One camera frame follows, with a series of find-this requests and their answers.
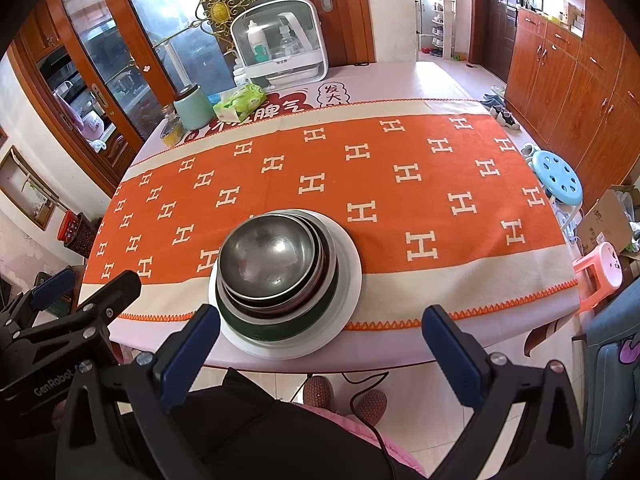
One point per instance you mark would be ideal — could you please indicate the white shoe rack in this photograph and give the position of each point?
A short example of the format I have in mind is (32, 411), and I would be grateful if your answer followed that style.
(442, 25)

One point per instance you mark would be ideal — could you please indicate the pink stool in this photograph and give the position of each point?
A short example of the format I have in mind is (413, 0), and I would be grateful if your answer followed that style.
(602, 260)

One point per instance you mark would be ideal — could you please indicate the white bottle green label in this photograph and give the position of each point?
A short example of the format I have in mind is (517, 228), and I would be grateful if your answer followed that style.
(259, 45)

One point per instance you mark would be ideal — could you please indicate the person's pink garment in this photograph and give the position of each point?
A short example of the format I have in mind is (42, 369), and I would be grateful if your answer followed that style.
(350, 427)

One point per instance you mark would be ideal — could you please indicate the cardboard box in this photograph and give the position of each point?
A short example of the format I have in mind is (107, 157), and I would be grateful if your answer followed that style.
(607, 225)

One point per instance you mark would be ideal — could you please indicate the mint green jar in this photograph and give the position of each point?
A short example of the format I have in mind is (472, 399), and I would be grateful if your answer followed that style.
(195, 110)

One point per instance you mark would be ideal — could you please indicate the flat-base steel bowl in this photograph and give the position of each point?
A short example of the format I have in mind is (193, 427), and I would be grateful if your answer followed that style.
(300, 311)

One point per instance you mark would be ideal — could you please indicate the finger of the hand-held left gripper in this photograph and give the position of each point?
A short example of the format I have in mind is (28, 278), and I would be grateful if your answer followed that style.
(115, 295)
(52, 287)

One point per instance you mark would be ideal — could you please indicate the wooden wall cabinet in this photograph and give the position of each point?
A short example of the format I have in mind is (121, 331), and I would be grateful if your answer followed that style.
(560, 85)

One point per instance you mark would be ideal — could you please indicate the clear bottle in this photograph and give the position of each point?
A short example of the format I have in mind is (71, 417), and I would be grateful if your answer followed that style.
(286, 42)

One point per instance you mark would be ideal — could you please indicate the green plate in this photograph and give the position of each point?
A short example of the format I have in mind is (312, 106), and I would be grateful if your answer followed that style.
(280, 328)

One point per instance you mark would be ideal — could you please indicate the wooden framed picture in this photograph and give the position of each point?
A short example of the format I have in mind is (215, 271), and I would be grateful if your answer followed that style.
(27, 190)

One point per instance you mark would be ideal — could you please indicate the green tissue pack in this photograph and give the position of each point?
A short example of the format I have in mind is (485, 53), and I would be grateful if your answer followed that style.
(240, 102)

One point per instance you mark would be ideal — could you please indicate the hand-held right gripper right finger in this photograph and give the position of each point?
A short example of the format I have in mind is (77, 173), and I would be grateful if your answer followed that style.
(450, 355)

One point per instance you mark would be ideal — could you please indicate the wooden glass display cabinet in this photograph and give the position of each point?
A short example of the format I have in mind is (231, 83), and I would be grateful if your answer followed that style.
(125, 10)

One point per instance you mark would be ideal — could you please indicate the white storage box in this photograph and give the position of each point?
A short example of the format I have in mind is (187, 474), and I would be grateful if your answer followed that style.
(307, 67)

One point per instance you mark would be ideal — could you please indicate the orange patterned blanket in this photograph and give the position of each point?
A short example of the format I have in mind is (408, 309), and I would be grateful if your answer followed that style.
(390, 230)

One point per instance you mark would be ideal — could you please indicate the gold door ornament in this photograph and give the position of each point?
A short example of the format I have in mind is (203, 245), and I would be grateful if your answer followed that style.
(220, 10)

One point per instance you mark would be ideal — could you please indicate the round steel bowl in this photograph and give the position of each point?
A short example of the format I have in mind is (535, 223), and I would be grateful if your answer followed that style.
(270, 255)

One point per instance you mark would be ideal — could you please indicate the large white plate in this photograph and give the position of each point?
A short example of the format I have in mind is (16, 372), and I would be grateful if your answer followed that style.
(280, 351)

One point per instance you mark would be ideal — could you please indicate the pink knitted slipper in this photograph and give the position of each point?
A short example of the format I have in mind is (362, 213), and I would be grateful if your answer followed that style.
(317, 390)
(371, 405)

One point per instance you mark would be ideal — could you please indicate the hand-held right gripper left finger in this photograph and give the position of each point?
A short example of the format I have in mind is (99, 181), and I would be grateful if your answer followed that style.
(192, 350)

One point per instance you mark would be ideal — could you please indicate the pink white appliance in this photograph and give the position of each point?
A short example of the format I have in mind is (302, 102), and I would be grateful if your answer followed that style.
(90, 122)

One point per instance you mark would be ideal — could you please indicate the red lidded jar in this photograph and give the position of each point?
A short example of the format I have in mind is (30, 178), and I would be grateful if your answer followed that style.
(75, 235)

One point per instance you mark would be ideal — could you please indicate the yellow glass container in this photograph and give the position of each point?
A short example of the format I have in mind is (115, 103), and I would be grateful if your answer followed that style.
(171, 135)

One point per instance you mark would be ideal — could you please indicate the dark wooden door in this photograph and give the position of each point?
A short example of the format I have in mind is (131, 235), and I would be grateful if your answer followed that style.
(502, 20)

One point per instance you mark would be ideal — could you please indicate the light blue stool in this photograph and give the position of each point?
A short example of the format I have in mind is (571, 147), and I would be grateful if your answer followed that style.
(557, 177)

